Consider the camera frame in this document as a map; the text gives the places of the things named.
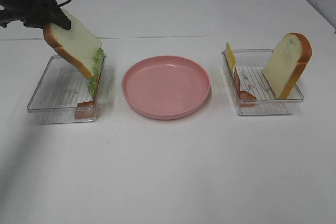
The yellow cheese slice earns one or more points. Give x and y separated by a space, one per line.
230 57

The bread slice base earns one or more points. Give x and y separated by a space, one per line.
78 45

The clear right plastic tray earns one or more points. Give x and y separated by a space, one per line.
256 96

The upright bread slice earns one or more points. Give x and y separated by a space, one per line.
287 63

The pink round plate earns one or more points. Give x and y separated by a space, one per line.
166 87

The clear plastic tray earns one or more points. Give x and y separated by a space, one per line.
60 88
256 96

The bacon strip from tray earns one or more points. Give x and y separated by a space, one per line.
86 108
245 97

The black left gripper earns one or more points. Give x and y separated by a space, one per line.
34 13

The green lettuce leaf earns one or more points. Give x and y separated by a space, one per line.
95 74

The clear left plastic tray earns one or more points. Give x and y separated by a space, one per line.
60 88

